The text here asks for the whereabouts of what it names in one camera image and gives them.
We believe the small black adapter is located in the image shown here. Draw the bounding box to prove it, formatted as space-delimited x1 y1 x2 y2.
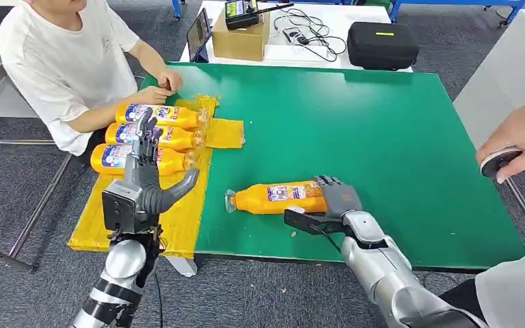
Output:
288 27 310 46

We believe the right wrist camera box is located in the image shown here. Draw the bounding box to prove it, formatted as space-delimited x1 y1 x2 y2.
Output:
283 208 349 236

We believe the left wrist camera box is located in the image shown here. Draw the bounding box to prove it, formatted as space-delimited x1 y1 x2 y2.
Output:
101 179 149 234

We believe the person's left hand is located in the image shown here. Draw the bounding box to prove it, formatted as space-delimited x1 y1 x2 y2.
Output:
156 68 184 94

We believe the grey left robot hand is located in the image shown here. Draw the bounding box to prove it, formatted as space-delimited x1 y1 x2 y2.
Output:
124 107 200 215

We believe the green table mat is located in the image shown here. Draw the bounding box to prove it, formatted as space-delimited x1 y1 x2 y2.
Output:
141 61 525 273

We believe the person's hand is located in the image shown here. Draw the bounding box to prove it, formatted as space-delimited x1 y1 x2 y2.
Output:
475 105 525 185
133 85 175 106
156 68 184 94

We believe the cardboard box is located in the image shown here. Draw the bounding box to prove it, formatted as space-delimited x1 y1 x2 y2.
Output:
211 11 271 62

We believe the black handheld controller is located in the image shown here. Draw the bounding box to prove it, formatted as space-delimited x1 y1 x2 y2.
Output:
224 0 295 31

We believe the black tablet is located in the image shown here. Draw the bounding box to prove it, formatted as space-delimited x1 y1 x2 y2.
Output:
186 8 213 64

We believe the yellow plastic sheet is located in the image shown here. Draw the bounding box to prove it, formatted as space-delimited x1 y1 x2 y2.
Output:
66 94 246 260

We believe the orange drink bottle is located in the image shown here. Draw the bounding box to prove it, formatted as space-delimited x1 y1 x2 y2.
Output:
105 122 205 152
224 180 329 215
115 102 210 131
90 143 196 178

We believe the tangled cable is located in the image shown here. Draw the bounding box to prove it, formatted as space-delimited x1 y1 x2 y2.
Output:
273 8 348 63

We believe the person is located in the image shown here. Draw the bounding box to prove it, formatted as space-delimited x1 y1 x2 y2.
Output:
0 0 184 157
439 246 525 328

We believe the grey metal frame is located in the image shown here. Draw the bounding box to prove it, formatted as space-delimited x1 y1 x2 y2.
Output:
0 154 73 275

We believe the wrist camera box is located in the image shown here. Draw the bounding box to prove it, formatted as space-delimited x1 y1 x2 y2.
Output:
283 208 349 236
101 179 149 234

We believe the white table leg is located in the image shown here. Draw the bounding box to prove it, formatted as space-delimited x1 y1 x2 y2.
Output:
165 256 199 278

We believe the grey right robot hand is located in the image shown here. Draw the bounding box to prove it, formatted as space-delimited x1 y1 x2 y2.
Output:
314 175 363 219

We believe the person's right hand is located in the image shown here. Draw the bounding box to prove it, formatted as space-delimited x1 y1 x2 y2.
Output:
133 85 175 106

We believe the round black white remote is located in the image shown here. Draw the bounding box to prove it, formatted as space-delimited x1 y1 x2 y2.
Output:
479 146 524 179

